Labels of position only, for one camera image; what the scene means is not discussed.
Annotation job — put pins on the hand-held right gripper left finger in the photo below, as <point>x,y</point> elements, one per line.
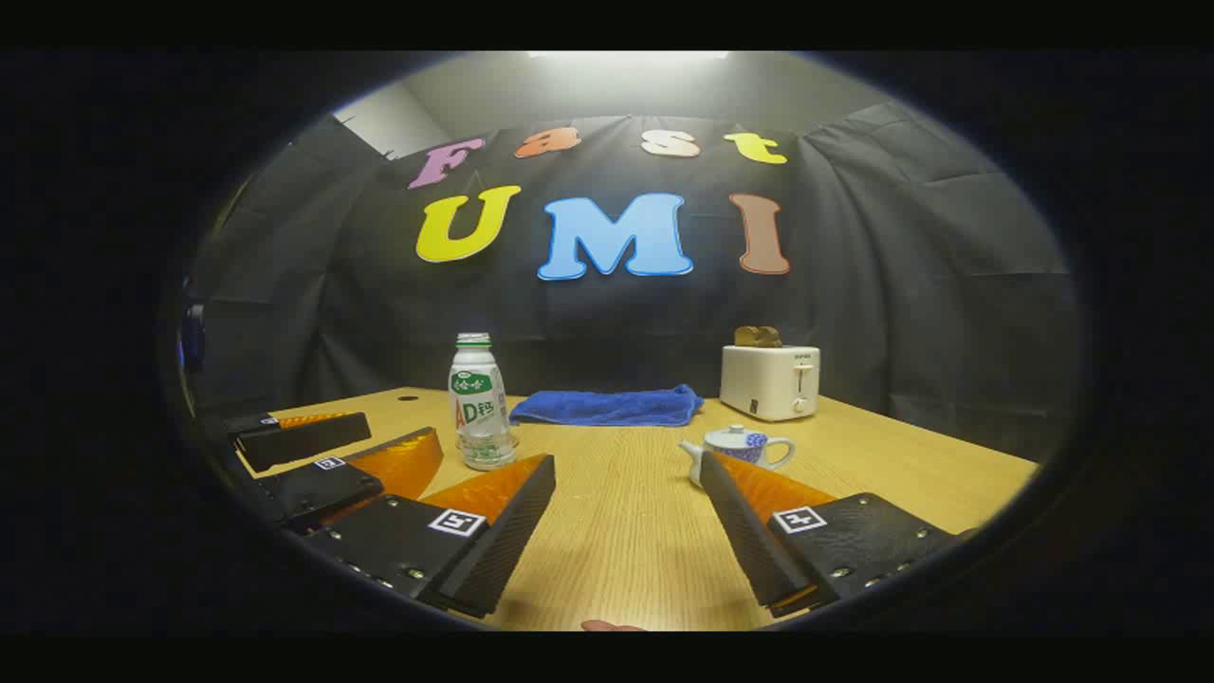
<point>512,541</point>

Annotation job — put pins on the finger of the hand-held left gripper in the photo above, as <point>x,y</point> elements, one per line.
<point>313,489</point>
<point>303,441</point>

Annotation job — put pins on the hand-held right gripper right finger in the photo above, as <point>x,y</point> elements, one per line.
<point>749,541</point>

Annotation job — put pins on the white blue teacup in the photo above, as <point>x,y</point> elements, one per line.
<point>749,455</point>

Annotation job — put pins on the white water bottle green label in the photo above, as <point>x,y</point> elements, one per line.
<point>479,408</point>

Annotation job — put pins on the white toaster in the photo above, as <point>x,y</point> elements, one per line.
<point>768,389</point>

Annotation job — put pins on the blue towel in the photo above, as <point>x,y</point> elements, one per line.
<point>607,408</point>

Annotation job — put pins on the black backdrop cloth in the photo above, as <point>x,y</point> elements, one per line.
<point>854,285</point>

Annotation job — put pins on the ceiling light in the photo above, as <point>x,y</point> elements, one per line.
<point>626,55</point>

